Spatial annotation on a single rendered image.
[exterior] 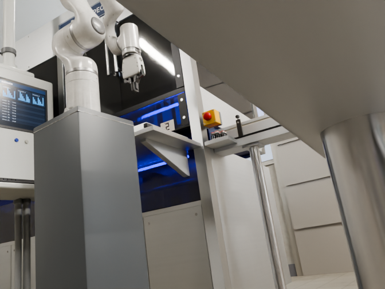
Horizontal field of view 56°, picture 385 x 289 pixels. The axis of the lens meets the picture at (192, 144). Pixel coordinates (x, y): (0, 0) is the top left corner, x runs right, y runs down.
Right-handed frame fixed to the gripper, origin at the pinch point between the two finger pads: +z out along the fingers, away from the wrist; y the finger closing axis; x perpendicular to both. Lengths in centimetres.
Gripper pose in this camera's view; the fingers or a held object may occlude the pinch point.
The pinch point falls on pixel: (134, 88)
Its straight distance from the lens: 167.9
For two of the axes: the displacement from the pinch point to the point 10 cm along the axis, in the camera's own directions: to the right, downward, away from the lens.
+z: 1.4, 9.5, -2.8
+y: -8.5, 2.6, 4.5
